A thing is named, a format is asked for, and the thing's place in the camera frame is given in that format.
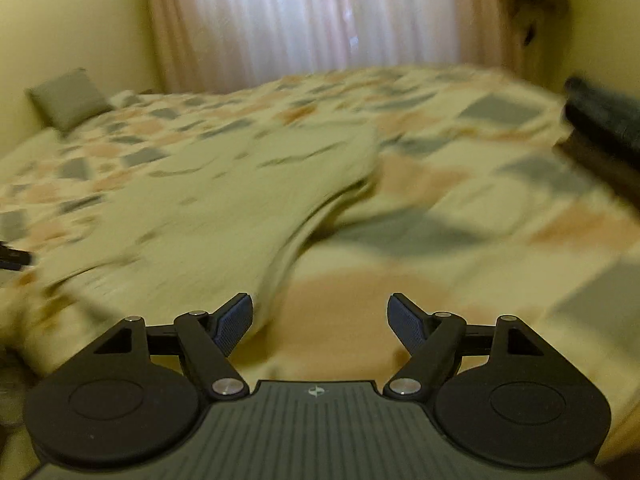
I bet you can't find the cream fleece jacket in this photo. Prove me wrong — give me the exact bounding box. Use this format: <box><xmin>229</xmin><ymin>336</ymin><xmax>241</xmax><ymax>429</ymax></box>
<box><xmin>1</xmin><ymin>122</ymin><xmax>378</xmax><ymax>367</ymax></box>

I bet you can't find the grey knitted pillow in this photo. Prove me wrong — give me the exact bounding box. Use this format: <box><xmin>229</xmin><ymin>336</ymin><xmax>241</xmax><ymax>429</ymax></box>
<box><xmin>26</xmin><ymin>68</ymin><xmax>113</xmax><ymax>133</ymax></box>

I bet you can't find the pink white window curtain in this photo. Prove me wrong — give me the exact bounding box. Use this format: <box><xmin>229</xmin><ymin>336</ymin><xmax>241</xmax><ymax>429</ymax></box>
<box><xmin>149</xmin><ymin>0</ymin><xmax>519</xmax><ymax>93</ymax></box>

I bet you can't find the checkered patchwork bed quilt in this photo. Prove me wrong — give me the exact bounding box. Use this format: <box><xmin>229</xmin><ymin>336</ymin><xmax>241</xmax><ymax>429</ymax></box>
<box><xmin>1</xmin><ymin>66</ymin><xmax>639</xmax><ymax>463</ymax></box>

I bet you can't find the brown hanging garment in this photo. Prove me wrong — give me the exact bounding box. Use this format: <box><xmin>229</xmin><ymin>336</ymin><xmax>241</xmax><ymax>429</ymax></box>
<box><xmin>504</xmin><ymin>0</ymin><xmax>568</xmax><ymax>58</ymax></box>

